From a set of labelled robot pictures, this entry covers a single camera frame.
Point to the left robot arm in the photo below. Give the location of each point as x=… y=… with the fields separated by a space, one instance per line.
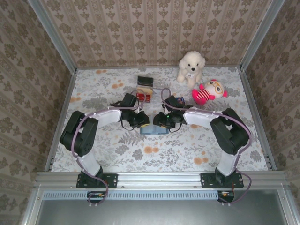
x=105 y=117

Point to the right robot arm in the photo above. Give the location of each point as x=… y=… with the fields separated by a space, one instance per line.
x=199 y=117

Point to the blue card pack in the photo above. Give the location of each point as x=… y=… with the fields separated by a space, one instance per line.
x=181 y=100

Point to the gold and red card stack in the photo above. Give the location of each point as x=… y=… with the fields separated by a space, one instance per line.
x=145 y=98

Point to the black card stand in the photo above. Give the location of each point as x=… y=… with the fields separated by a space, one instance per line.
x=145 y=85

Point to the clear acrylic box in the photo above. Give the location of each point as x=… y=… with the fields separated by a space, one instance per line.
x=156 y=97

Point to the floral tablecloth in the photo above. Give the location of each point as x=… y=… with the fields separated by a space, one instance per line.
x=164 y=154

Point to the pink plush doll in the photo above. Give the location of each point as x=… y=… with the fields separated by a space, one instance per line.
x=214 y=87

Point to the white plush dog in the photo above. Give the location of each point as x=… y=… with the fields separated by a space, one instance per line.
x=191 y=62

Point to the black controller board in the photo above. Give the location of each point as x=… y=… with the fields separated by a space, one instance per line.
x=226 y=196
x=96 y=197

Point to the grey metal panel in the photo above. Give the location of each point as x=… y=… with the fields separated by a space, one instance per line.
x=159 y=213

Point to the aluminium back rail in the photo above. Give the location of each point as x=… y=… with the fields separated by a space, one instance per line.
x=129 y=67

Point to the aluminium front rail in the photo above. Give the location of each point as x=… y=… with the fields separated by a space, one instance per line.
x=159 y=179

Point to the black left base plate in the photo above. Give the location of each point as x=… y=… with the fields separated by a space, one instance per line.
x=112 y=180

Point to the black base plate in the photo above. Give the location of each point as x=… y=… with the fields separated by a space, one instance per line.
x=112 y=180
x=206 y=180

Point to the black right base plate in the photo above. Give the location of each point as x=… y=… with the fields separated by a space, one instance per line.
x=206 y=180

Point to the aluminium side rail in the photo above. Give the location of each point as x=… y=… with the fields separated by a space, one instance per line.
x=256 y=117
x=61 y=107

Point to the aluminium corner post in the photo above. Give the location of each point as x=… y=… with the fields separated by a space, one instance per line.
x=54 y=35
x=260 y=35

